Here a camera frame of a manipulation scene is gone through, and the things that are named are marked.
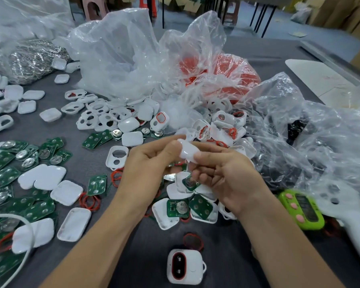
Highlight person's left hand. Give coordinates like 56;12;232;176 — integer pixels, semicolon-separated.
115;134;187;214

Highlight person's right hand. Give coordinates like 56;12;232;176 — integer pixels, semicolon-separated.
187;141;269;220

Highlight white plastic shell piece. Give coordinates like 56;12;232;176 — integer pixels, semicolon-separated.
178;139;201;164

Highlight person's left forearm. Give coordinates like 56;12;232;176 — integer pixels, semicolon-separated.
39;195;156;288

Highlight person's right forearm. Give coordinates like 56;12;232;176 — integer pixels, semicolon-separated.
235;186;347;288

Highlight white holed shell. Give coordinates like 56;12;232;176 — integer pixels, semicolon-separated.
106;146;129;171

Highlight green circuit board with battery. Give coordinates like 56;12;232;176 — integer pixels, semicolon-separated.
167;199;190;219

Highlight bunch of red rubber rings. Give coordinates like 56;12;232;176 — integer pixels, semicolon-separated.
111;168;124;188
79;192;101;212

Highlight cluster of shells and boards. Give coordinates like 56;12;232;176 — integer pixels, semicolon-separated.
151;169;238;231

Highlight pile of white holed shells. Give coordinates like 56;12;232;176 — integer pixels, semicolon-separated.
61;88;258;159

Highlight bag of red rubber rings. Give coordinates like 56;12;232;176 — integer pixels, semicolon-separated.
179;53;261;104

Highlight pile of black parts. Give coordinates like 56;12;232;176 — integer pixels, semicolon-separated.
258;117;321;189

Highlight large clear plastic bag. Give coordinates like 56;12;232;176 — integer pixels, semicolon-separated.
67;8;228;102

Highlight green counter with pink buttons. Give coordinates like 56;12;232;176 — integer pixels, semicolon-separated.
278;189;325;231

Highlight crumpled clear plastic bag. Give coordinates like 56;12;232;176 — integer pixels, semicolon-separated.
243;72;360;201

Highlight spread of white plain covers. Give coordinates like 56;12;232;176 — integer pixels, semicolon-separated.
0;57;92;255

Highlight white flat board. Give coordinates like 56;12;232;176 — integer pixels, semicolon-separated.
285;59;359;109

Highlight brown stool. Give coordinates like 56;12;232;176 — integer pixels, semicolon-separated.
224;0;241;26

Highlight black metal table legs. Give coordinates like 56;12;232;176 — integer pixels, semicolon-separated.
248;2;278;38

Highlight white handheld power tool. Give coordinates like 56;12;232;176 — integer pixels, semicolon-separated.
314;180;360;269

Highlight red plastic stool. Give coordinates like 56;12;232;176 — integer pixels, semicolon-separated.
139;0;158;18

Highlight pile of green circuit boards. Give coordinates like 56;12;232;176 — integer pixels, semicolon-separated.
0;137;73;282

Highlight pink plastic stool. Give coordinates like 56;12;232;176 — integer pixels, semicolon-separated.
81;0;110;22

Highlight pile of silver metal clips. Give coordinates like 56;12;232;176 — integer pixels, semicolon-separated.
8;39;70;85

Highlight small white plastic bag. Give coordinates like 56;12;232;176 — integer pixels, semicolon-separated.
290;2;313;25

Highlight stack of cardboard boxes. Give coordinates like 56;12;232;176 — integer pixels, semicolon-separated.
305;0;360;40

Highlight red rubber ring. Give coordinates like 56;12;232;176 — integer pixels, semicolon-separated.
183;233;204;252

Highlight assembled white device red ring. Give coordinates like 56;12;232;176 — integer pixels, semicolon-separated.
167;249;207;285

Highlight grey metal rail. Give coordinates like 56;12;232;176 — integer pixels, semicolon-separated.
299;40;360;85

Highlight white cable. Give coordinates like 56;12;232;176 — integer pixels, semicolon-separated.
0;213;35;288

